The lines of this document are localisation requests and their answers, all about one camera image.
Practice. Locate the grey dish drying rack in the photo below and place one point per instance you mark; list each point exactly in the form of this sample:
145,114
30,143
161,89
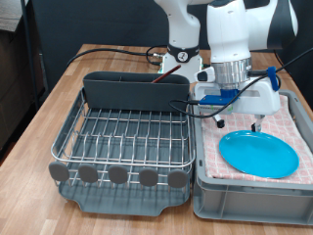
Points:
124,204

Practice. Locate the reddish brown wooden spoon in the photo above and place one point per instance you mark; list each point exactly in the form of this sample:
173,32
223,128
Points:
166,74

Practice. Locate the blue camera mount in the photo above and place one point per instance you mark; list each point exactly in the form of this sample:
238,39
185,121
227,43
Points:
216,97

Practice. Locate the blue plate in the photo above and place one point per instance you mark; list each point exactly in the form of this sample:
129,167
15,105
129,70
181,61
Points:
257,155

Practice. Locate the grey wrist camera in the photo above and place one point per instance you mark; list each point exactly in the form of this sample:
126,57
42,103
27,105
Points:
221,108

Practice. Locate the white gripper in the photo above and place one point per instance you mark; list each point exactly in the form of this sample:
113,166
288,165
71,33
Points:
260,98

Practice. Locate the pink checked towel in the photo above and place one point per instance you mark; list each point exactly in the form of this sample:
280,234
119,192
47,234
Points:
287,124

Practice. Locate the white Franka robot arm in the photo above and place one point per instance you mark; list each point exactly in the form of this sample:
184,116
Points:
228,32

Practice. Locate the grey plastic crate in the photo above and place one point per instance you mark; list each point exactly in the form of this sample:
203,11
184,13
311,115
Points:
247,202

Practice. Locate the black metal frame pole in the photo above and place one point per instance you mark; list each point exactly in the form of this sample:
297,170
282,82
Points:
29,49

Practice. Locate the black backdrop panel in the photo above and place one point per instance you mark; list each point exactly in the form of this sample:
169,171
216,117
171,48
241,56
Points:
98,23

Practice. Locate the dark grey cutlery holder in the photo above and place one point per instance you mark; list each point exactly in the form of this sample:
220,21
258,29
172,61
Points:
137,94

